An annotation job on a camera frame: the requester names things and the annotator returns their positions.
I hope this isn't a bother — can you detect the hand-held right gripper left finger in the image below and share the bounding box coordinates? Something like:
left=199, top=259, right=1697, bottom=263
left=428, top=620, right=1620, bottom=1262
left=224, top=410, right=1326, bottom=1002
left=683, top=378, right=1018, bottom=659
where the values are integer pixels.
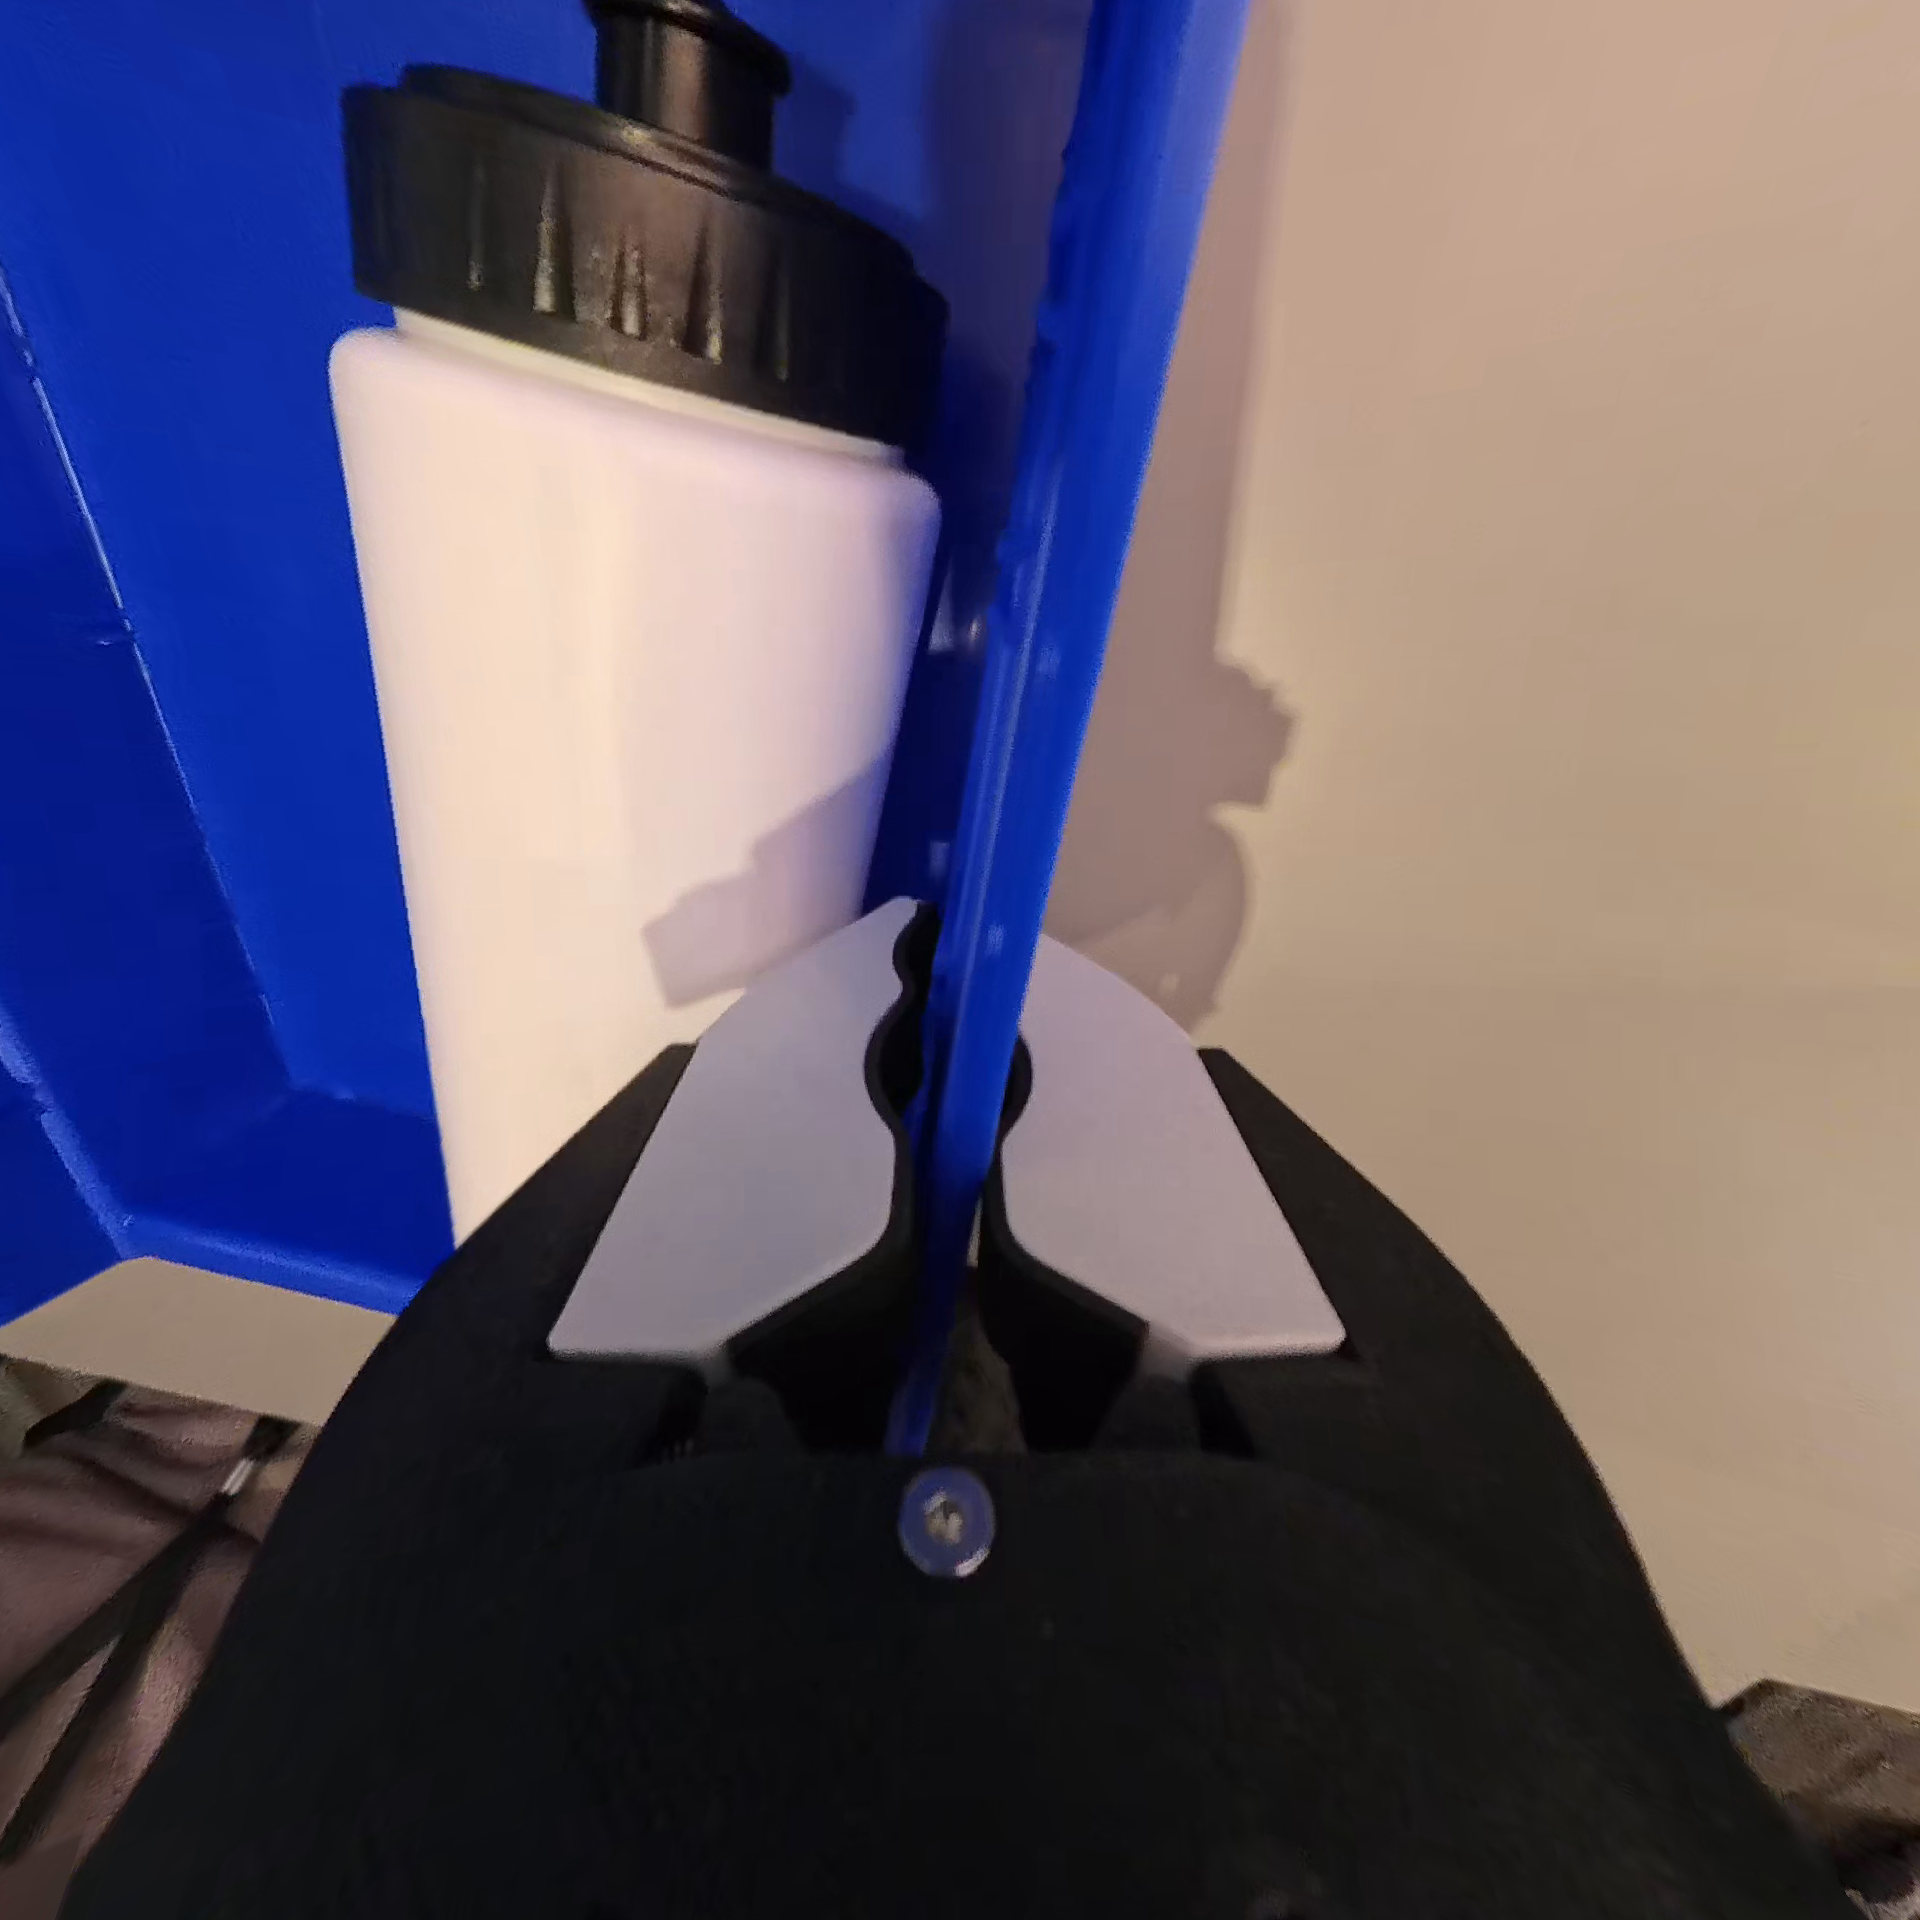
left=544, top=897, right=940, bottom=1407

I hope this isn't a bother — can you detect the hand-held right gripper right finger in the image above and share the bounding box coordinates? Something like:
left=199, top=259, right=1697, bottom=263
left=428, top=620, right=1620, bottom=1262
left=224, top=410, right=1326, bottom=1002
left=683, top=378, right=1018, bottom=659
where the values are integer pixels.
left=976, top=932, right=1350, bottom=1413

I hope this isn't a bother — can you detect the white plastic bottle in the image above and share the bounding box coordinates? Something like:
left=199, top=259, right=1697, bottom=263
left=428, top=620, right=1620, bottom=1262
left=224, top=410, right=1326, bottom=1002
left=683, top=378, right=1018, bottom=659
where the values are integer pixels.
left=328, top=307, right=946, bottom=1249

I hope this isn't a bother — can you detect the blue plastic bin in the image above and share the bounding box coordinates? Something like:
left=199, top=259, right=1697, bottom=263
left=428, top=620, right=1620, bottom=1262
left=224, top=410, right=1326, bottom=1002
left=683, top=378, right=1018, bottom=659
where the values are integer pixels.
left=0, top=0, right=1256, bottom=1465

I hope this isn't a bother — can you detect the black lanyard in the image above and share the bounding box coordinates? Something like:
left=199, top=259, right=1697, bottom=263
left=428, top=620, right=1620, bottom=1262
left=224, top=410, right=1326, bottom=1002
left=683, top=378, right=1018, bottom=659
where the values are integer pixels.
left=0, top=1380, right=303, bottom=1742

